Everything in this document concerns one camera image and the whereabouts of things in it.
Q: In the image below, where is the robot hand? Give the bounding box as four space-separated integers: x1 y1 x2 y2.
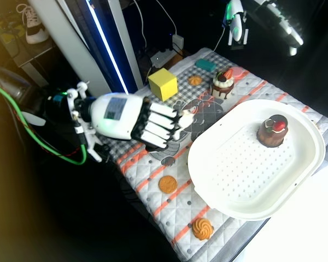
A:
88 92 185 150
251 0 304 57

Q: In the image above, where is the chocolate cupcake toy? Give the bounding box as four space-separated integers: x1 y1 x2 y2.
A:
210 67 235 100

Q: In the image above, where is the chocolate cake with strawberry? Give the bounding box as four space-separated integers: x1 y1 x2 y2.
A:
256 114 289 148

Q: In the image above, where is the white perforated plastic tray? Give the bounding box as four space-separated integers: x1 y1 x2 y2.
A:
187 99 326 221

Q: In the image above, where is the yellow cube block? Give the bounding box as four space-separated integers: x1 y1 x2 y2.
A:
148 68 179 102

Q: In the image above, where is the white power strip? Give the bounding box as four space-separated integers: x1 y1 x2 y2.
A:
150 50 176 68

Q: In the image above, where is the white column with blue light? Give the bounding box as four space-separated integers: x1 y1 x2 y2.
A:
28 0 146 96

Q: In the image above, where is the round flat orange cookie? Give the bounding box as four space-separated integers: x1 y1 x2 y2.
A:
158 175 179 195

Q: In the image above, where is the teal rectangular block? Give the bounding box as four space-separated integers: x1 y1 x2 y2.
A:
195 58 217 73

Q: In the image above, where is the grey quilt with bear print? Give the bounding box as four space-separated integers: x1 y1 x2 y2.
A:
98 47 328 262

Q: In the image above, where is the white sneaker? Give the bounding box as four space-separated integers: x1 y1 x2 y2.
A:
16 3 50 45

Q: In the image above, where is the large orange swirl cookie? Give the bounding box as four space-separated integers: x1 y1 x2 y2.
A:
191 217 215 241

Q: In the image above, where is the thin red cable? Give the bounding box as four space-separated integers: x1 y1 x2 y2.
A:
4 102 81 158

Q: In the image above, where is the green cable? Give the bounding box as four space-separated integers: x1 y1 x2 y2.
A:
0 80 87 165

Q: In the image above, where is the white wall adapter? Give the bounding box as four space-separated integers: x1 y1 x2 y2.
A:
171 33 185 53

